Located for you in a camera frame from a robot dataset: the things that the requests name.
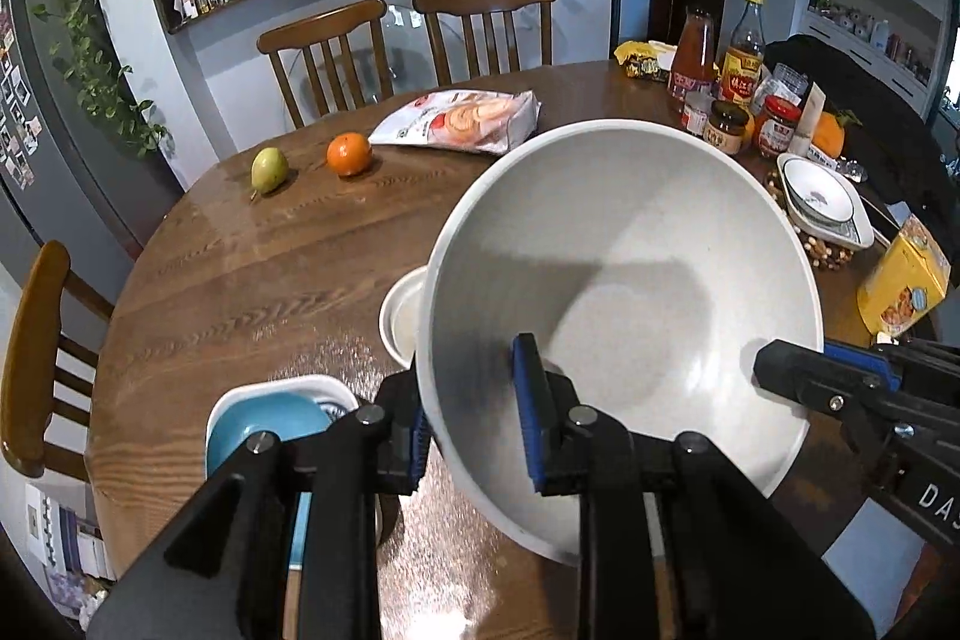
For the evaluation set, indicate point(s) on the grey refrigerator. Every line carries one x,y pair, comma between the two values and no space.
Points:
60,145

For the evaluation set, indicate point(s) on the stacked small white bowls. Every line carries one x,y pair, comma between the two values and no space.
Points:
817,197

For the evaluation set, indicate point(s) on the red lid chili jar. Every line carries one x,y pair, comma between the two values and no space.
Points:
776,130

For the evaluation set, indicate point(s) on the yellow capped vinegar bottle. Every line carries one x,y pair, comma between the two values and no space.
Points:
742,63

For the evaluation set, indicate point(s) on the small deep white bowl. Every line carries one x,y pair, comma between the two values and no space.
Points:
401,317

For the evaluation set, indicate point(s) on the dark lid brown sauce jar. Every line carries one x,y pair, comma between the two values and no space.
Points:
726,130

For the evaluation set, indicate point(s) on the yellow snack packet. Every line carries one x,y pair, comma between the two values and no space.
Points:
637,59

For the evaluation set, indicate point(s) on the small white jar red label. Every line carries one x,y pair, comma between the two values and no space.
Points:
696,115

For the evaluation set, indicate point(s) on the beige tube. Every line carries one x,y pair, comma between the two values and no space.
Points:
808,119

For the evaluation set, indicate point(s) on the red sauce bottle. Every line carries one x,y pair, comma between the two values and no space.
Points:
694,55

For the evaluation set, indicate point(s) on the orange fruit with leaves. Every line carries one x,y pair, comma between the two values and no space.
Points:
829,138

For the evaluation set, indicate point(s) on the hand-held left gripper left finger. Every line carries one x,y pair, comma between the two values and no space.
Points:
416,452

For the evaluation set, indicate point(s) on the black cloth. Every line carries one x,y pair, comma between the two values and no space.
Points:
885,123

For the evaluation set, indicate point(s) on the green pear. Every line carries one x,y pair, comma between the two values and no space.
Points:
268,169

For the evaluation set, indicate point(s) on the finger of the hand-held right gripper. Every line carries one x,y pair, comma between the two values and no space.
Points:
825,377
862,359

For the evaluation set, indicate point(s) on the plain blue dish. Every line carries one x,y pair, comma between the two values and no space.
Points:
240,422

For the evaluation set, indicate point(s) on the white snack bag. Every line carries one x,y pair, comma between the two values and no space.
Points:
457,119

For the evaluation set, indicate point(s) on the yellow cardboard box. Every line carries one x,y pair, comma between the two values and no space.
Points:
900,280

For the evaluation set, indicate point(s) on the large pale grey bowl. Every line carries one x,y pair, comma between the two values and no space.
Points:
637,235

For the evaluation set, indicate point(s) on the long green vine plant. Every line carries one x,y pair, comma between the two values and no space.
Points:
82,55

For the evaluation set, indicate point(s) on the wooden beaded trivet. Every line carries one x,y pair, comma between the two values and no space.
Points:
825,254

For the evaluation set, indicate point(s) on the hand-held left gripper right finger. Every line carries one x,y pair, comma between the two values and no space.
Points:
525,415

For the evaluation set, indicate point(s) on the printed storage box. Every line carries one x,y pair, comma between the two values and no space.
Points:
67,550

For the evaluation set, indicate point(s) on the group of fridge photo magnets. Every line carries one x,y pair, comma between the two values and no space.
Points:
15,145

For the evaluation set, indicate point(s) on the orange tangerine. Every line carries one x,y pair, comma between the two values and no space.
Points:
349,154

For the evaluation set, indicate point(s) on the row of small cabinet bottles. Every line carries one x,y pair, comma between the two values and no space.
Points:
855,21

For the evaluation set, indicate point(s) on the clear glass jar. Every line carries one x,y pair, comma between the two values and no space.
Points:
787,81

